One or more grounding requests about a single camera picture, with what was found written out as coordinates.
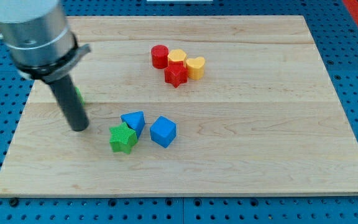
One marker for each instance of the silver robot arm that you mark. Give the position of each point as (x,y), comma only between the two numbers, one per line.
(39,39)

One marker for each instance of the blue cube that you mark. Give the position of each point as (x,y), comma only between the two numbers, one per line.
(163,131)

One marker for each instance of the red star block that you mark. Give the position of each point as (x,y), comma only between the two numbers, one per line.
(175,74)

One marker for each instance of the green star block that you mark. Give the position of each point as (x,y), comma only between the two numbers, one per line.
(123,138)

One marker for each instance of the wooden board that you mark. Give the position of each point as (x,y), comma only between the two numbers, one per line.
(263,121)

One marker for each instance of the blue triangular block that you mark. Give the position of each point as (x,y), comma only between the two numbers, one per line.
(135,121)

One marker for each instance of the yellow heart block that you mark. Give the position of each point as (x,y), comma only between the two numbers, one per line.
(195,67)

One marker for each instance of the yellow hexagon block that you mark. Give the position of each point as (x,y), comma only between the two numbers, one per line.
(177,57)

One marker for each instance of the red cylinder block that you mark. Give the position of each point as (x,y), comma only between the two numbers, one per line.
(159,55)

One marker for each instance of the green block behind tool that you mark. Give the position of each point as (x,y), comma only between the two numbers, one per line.
(78,93)

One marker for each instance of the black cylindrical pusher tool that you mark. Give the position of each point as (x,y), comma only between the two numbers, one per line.
(69,102)

